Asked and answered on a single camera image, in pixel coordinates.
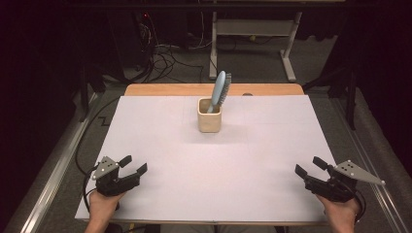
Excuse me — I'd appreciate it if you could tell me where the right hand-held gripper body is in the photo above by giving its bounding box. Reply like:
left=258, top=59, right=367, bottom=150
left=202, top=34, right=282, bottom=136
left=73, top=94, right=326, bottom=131
left=303, top=159, right=387, bottom=204

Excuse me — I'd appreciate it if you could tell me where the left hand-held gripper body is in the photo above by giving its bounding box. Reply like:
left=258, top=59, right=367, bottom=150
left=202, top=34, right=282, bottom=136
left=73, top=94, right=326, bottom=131
left=91, top=155, right=142, bottom=198

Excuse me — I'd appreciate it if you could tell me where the beige square cup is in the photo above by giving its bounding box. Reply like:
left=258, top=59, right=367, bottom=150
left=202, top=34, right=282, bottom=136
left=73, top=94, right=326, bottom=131
left=196, top=97, right=223, bottom=134

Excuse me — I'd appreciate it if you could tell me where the light blue hairbrush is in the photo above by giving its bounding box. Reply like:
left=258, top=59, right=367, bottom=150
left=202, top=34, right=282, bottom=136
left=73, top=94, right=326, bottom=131
left=206, top=70, right=233, bottom=115

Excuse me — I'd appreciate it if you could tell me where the person's left hand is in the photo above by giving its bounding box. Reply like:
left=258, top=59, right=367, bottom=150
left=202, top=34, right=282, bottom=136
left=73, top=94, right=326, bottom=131
left=87, top=189, right=127, bottom=228

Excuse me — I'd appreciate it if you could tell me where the person's right hand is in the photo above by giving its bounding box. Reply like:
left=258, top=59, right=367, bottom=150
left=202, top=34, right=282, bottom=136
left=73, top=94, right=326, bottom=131
left=315, top=193, right=361, bottom=233

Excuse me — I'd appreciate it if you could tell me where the white paper sheet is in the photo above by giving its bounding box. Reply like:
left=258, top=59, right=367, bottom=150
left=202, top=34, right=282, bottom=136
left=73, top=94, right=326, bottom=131
left=75, top=94, right=360, bottom=225

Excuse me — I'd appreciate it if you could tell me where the black metal stand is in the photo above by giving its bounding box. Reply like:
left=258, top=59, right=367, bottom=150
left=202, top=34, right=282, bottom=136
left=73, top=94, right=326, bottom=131
left=77, top=62, right=108, bottom=122
left=302, top=64, right=360, bottom=131

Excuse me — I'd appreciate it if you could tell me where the dark computer tower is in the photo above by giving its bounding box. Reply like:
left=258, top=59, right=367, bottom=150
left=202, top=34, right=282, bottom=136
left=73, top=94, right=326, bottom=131
left=108, top=11, right=155, bottom=71

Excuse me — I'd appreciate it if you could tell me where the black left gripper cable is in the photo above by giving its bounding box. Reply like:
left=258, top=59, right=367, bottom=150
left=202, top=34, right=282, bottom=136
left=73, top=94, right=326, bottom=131
left=82, top=164, right=100, bottom=214

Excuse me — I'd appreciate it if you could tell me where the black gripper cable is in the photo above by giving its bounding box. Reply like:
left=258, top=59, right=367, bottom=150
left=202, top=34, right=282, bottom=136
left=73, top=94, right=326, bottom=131
left=351, top=187, right=367, bottom=225
left=82, top=164, right=100, bottom=214

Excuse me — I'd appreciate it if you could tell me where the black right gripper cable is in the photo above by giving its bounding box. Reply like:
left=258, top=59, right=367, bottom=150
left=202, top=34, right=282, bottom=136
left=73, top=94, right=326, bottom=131
left=351, top=187, right=367, bottom=225

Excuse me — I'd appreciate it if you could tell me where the long black floor cable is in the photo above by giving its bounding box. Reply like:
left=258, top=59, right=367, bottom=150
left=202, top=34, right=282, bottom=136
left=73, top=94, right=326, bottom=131
left=75, top=95, right=121, bottom=179

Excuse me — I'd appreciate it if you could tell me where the aluminium floor rail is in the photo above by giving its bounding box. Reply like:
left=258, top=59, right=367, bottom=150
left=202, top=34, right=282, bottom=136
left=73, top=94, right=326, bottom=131
left=2, top=91, right=102, bottom=233
left=328, top=96, right=412, bottom=233

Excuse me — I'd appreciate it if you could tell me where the tangle of floor cables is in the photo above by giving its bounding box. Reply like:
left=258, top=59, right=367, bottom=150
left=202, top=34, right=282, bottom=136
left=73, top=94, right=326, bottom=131
left=139, top=13, right=208, bottom=83

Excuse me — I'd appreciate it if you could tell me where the white metal desk frame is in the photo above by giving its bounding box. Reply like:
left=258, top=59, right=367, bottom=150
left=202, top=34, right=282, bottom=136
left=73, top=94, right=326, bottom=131
left=208, top=11, right=304, bottom=83

